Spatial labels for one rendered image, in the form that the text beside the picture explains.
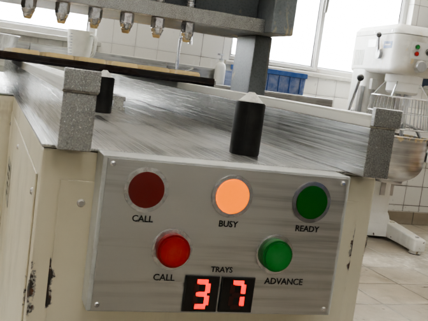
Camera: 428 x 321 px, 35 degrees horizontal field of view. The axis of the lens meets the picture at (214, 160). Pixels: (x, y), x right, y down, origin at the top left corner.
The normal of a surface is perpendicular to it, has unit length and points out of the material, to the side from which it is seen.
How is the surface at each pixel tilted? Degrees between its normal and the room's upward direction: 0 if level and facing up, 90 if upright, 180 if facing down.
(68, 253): 90
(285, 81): 91
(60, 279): 90
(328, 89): 90
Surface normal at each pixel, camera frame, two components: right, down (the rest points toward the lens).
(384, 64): -0.97, -0.11
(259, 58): 0.31, 0.15
